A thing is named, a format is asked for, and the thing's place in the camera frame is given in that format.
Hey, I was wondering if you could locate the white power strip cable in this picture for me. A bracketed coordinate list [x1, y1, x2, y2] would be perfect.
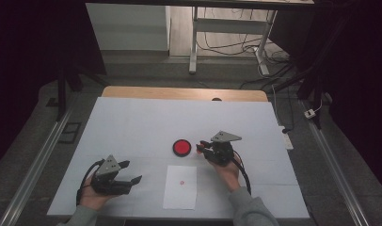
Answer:
[271, 84, 282, 128]

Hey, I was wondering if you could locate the person's right hand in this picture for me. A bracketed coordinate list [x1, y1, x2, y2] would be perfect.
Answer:
[212, 153, 244, 193]

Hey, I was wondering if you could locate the white cabinet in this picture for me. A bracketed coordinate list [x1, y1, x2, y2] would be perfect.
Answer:
[85, 3, 171, 52]

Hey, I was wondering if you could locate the white power strip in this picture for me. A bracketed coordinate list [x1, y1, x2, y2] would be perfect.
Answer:
[278, 125, 294, 151]

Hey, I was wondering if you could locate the white-legged desk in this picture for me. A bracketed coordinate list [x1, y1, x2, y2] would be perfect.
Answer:
[85, 0, 315, 76]

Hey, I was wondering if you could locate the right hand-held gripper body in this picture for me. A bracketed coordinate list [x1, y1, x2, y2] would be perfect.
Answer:
[207, 130, 243, 168]

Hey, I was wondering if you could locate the thin black floor cable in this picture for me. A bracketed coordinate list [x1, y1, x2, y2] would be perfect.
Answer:
[197, 8, 265, 57]

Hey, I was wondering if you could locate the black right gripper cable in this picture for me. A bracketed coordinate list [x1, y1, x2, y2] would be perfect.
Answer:
[231, 149, 253, 196]

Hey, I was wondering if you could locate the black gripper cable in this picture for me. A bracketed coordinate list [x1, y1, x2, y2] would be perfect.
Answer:
[75, 158, 106, 207]
[231, 149, 253, 196]

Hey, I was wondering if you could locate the thick black floor cable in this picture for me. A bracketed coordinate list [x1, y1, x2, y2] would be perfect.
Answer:
[239, 60, 295, 91]

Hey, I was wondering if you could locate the round red ink pad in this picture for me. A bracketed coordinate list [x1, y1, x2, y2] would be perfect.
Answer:
[172, 138, 192, 158]

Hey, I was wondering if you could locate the person's left hand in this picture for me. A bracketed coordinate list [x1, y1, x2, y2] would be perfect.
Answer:
[78, 174, 119, 211]

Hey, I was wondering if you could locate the black stand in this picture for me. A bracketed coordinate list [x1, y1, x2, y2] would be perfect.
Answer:
[267, 59, 326, 130]
[55, 67, 112, 122]

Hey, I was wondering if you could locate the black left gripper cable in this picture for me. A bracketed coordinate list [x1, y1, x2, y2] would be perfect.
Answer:
[75, 158, 106, 207]

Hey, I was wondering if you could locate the black rectangular floor frame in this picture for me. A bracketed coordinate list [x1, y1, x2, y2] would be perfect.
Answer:
[57, 121, 83, 145]

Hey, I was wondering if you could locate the aluminium floor rail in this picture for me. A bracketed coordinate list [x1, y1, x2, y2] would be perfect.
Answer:
[299, 99, 371, 226]
[0, 105, 74, 226]

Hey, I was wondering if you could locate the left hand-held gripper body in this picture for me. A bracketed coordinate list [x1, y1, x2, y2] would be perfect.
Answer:
[90, 154, 133, 196]

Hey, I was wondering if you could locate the white paper sheet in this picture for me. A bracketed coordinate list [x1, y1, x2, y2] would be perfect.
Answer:
[162, 165, 198, 211]

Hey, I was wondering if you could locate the large white table cover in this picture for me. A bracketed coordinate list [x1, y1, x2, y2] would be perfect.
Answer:
[46, 96, 310, 219]

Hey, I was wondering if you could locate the dark curtain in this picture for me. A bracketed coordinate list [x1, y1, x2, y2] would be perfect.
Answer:
[0, 0, 107, 172]
[269, 0, 382, 197]

